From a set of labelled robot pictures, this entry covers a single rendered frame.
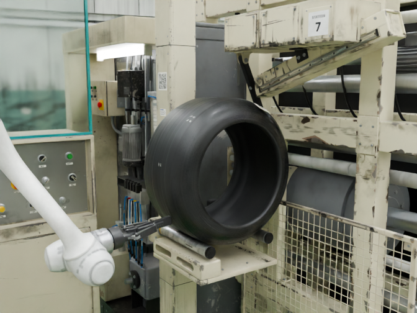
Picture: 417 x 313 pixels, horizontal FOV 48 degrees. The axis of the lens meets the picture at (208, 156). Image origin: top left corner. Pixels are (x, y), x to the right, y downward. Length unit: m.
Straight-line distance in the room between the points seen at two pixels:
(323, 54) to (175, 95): 0.61
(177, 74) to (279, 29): 0.46
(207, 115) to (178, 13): 0.53
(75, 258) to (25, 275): 0.86
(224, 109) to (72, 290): 1.16
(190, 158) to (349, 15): 0.71
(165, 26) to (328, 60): 0.66
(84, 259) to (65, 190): 0.89
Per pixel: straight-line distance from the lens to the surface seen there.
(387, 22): 1.68
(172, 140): 1.61
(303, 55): 1.88
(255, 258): 1.92
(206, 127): 1.59
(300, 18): 1.74
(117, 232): 1.59
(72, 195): 2.24
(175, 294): 2.14
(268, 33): 1.85
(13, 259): 2.19
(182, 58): 1.96
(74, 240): 1.38
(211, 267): 1.71
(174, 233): 1.86
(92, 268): 1.35
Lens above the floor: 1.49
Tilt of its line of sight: 9 degrees down
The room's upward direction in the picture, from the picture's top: straight up
